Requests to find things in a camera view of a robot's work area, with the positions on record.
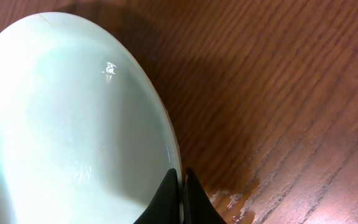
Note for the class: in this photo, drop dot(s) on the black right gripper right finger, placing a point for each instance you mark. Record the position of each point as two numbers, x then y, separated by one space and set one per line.
197 207

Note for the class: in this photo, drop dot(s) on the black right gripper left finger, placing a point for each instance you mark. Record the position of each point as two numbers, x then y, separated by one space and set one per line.
165 205

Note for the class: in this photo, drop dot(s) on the mint green plate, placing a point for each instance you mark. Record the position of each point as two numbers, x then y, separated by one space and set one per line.
84 136

